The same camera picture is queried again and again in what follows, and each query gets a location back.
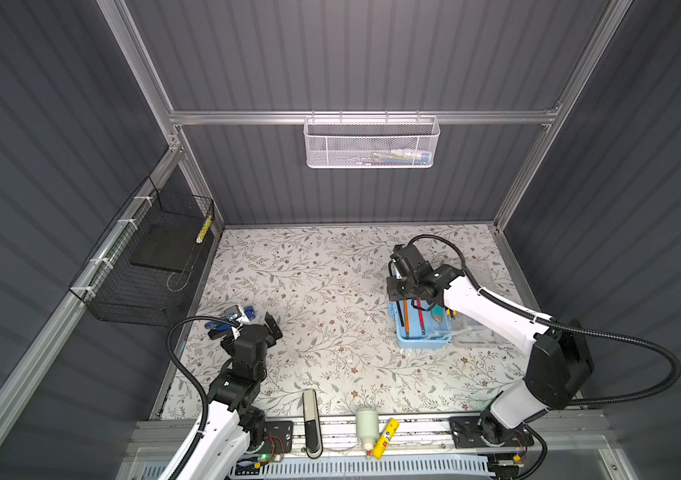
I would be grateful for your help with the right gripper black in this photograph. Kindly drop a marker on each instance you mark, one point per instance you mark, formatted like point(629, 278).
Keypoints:
point(390, 286)

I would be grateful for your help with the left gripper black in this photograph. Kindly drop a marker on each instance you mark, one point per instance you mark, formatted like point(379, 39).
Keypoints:
point(272, 331)

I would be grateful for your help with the orange handled hex key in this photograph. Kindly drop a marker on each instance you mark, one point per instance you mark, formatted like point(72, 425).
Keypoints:
point(405, 317)

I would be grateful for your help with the light blue plastic tool box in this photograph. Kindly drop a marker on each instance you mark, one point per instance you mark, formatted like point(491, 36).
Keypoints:
point(431, 328)

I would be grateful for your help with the red handled hex key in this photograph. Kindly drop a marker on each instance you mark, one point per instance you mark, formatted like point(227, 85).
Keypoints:
point(422, 320)

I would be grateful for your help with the teal handled tool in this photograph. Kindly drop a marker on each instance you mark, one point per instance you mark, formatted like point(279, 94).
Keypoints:
point(438, 314)

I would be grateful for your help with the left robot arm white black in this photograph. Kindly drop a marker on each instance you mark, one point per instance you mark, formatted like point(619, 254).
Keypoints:
point(229, 425)

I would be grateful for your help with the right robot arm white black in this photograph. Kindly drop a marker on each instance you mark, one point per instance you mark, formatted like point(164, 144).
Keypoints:
point(559, 361)

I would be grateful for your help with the black silver flat device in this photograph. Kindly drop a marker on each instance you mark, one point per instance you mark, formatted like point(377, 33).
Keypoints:
point(312, 427)

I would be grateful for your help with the yellow tube in black basket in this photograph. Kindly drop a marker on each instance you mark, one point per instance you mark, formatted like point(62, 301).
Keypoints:
point(204, 230)

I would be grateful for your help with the black pad in basket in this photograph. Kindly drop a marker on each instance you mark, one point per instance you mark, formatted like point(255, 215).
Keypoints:
point(166, 248)

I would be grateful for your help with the white plastic bottle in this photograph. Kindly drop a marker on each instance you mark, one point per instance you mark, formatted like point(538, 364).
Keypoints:
point(367, 428)

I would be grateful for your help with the yellow glue tube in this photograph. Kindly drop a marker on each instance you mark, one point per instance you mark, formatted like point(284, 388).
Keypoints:
point(385, 439)

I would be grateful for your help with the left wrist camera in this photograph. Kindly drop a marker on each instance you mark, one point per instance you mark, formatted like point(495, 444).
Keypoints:
point(238, 314)

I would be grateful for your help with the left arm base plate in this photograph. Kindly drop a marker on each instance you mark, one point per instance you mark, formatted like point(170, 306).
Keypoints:
point(277, 438)

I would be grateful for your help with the black wire mesh basket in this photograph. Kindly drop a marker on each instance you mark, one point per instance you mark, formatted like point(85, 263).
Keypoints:
point(147, 269)

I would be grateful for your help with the white wire mesh basket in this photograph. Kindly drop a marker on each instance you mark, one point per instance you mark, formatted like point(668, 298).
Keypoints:
point(383, 142)

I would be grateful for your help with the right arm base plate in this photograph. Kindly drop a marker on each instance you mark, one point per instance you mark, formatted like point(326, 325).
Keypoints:
point(468, 433)

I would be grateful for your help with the white perforated cable tray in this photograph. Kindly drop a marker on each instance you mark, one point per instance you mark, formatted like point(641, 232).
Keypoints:
point(353, 467)

